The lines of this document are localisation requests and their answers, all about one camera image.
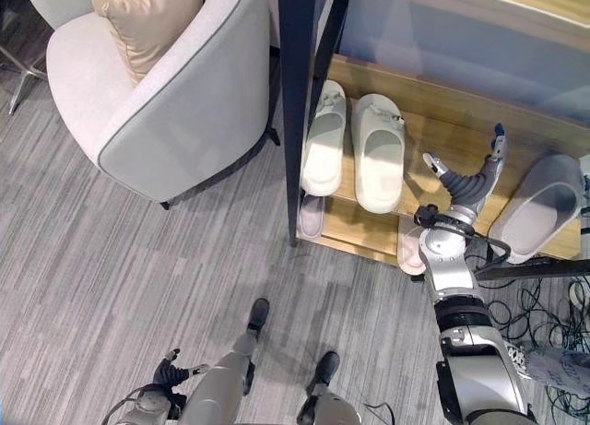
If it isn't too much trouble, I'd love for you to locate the right silver robot leg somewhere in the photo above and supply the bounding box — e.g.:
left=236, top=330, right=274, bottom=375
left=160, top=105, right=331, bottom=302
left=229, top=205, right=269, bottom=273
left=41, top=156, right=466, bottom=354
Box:
left=296, top=350, right=364, bottom=425

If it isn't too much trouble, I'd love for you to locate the pink slipper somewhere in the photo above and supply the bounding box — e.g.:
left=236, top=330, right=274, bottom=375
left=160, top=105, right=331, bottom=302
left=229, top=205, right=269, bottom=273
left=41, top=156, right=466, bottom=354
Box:
left=396, top=216, right=431, bottom=277

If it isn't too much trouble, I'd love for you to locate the white slipper with charms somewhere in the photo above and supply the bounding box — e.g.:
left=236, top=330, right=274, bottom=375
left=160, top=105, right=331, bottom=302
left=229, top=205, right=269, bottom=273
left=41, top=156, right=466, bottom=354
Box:
left=350, top=93, right=407, bottom=214
left=300, top=79, right=348, bottom=197

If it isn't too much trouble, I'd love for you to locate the wooden shoe rack black frame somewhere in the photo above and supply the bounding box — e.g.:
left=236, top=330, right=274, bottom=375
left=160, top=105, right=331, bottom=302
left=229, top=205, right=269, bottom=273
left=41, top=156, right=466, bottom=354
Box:
left=276, top=0, right=590, bottom=282

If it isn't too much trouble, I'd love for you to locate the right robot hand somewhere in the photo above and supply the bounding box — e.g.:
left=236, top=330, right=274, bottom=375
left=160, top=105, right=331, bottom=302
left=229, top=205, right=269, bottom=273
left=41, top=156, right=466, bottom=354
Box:
left=422, top=123, right=509, bottom=216

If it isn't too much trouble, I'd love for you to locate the tan cushion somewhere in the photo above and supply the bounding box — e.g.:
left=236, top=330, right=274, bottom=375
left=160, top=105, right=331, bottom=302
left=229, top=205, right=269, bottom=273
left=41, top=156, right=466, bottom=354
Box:
left=85, top=0, right=206, bottom=88

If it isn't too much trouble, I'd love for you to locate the grey patterned cloth bag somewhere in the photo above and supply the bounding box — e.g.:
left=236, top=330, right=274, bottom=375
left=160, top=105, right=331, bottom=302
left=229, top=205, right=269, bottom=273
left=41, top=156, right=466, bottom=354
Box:
left=505, top=340, right=590, bottom=398

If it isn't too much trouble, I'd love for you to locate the light beige armchair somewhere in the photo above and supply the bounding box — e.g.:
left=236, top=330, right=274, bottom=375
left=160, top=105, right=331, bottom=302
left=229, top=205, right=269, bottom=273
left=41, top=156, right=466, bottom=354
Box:
left=21, top=0, right=282, bottom=211

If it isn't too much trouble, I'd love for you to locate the black cable tangle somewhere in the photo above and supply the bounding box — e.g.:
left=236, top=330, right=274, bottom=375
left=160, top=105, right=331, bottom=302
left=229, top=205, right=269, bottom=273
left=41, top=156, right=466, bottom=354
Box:
left=478, top=275, right=590, bottom=425

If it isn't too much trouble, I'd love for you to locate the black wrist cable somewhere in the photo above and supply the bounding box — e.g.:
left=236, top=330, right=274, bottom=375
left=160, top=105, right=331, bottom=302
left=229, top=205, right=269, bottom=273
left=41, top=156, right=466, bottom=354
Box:
left=463, top=225, right=513, bottom=266

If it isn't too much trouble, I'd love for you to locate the metal chair base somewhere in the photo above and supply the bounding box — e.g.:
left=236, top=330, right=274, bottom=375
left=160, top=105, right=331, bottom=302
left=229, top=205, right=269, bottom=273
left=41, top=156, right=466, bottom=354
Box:
left=0, top=40, right=49, bottom=116

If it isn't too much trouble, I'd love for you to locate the lilac slipper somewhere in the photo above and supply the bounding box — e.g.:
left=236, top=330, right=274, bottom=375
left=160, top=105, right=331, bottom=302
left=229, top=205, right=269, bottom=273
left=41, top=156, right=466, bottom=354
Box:
left=297, top=190, right=326, bottom=240

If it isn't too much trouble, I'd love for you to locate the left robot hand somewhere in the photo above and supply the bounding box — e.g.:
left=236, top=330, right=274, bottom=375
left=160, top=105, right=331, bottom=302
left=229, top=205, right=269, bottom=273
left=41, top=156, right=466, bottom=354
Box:
left=153, top=348, right=209, bottom=391

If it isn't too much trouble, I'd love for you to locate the grey slipper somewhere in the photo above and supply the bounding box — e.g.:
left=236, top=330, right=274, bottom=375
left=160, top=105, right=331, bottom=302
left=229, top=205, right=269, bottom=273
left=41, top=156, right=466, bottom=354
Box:
left=487, top=154, right=586, bottom=266

